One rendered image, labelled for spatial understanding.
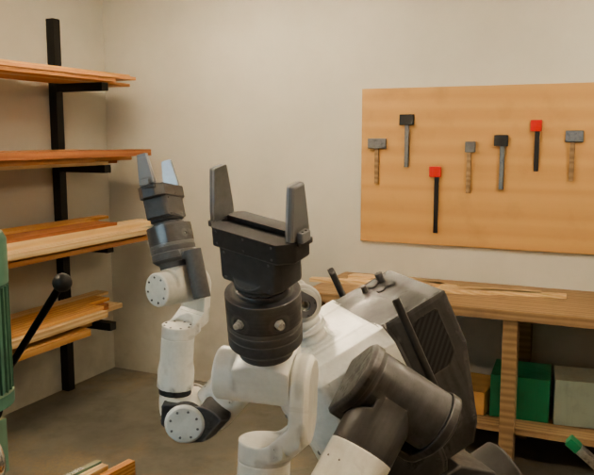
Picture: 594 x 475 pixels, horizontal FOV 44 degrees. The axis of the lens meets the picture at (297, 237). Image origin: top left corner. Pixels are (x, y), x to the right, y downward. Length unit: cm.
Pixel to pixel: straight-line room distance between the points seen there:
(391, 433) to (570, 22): 343
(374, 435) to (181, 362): 57
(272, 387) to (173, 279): 58
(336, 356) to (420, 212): 324
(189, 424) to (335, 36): 339
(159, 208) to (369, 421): 63
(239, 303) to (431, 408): 34
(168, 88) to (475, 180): 213
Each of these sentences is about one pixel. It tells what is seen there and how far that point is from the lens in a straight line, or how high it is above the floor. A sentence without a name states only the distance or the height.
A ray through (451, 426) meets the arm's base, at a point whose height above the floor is 128.
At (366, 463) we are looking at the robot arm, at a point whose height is 124.
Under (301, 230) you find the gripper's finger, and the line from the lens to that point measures 78.
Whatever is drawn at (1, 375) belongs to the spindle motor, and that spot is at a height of 126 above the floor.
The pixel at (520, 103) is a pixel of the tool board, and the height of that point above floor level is 185.
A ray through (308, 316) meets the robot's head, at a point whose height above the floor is 139.
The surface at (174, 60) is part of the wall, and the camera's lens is 508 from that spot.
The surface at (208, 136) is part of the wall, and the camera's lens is 492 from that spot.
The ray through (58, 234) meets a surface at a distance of 436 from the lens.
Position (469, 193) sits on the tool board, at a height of 135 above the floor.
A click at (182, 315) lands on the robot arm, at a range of 151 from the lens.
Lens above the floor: 167
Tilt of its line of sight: 8 degrees down
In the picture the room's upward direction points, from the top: straight up
